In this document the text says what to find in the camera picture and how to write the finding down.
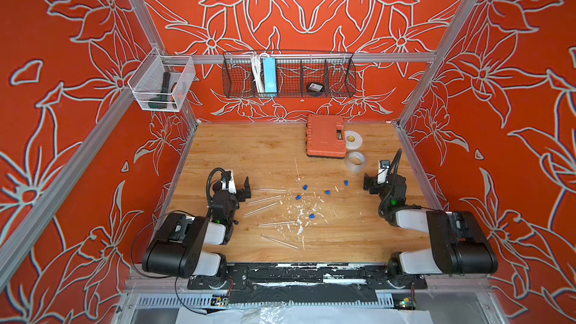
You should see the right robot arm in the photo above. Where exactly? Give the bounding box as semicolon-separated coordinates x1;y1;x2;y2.
363;149;499;289

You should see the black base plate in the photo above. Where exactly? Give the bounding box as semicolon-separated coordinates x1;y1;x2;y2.
187;262;428;308

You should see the orange tool case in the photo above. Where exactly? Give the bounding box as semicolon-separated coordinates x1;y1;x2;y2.
305;114;347;159

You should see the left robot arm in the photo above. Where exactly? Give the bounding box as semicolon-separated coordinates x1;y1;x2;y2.
142;167;251;286

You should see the clear acrylic box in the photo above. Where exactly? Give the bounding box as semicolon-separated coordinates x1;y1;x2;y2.
128;48;196;113

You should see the black wire basket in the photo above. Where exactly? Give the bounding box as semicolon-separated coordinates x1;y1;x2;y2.
222;50;358;99

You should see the glass test tube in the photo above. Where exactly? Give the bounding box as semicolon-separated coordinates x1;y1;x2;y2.
253;188;287;193
260;234;299;250
258;220;298;228
247;195;282;206
243;202;280;217

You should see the small black device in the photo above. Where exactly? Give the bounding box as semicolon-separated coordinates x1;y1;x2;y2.
306;82;325;97

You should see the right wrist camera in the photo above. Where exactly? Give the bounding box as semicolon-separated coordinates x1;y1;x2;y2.
376;160;391;185

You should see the white tape roll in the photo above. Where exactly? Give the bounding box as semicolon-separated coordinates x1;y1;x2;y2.
344;130;363;151

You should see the dark green tool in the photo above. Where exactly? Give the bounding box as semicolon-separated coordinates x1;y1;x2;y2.
148;71;170;110

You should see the white cable bundle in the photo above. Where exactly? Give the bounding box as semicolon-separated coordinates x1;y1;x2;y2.
250;53;265;95

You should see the light blue box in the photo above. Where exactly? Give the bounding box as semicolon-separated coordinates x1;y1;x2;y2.
262;56;278;97

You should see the clear tape roll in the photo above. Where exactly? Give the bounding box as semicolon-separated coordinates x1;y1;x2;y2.
345;151;367;173

